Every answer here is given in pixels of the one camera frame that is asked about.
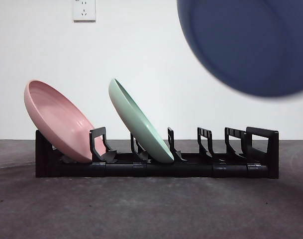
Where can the black plastic dish rack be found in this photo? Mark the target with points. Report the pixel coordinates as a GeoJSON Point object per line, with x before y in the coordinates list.
{"type": "Point", "coordinates": [166, 171]}

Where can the green plate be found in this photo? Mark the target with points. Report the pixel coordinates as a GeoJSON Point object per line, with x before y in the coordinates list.
{"type": "Point", "coordinates": [141, 129]}

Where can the pink plate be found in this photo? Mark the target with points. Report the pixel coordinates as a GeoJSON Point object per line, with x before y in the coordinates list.
{"type": "Point", "coordinates": [54, 117]}

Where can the white wall socket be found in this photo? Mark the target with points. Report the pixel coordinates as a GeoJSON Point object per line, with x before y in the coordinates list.
{"type": "Point", "coordinates": [84, 10]}

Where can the blue plate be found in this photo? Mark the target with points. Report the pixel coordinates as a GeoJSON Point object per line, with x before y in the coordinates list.
{"type": "Point", "coordinates": [240, 44]}

